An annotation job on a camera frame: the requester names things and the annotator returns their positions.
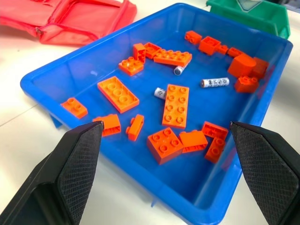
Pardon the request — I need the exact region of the orange flat plate upside down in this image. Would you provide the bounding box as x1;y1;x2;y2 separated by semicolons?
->
97;75;140;114

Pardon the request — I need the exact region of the orange two-stud brick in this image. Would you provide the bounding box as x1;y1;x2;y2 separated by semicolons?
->
60;97;89;119
204;137;226;163

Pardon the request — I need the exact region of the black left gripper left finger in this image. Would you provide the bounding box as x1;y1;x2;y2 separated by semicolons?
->
0;121;104;225

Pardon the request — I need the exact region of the orange square brick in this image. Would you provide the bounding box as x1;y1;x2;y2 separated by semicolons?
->
198;36;221;56

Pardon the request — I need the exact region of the red rounded plastic toy brick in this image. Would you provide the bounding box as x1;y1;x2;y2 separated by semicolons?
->
227;54;258;78

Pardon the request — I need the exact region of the green plastic bin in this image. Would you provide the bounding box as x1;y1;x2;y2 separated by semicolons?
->
205;0;291;40

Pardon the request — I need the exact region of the orange eight-stud long brick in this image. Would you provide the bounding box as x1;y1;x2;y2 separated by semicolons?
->
153;48;193;67

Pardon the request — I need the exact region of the orange brick on its side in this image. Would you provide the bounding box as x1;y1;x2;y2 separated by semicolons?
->
92;114;121;137
133;43;147;64
179;130;209;154

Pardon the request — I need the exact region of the orange four-stud flat brick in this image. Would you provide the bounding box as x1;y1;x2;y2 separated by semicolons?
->
118;56;144;76

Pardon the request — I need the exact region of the blue plastic tray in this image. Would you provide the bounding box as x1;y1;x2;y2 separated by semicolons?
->
20;2;294;225

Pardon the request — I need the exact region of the orange brick upside down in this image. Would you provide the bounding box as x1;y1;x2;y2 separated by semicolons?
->
202;121;229;140

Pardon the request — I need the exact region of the orange eight-stud flat plate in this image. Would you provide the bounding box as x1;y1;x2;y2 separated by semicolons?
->
161;84;190;129

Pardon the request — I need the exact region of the red fabric bag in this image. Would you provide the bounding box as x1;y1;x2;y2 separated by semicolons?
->
0;0;138;45

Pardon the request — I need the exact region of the orange narrow brick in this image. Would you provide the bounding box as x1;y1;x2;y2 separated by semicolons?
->
127;114;144;142

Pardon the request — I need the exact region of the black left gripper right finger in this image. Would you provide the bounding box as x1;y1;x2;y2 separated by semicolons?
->
229;121;300;225

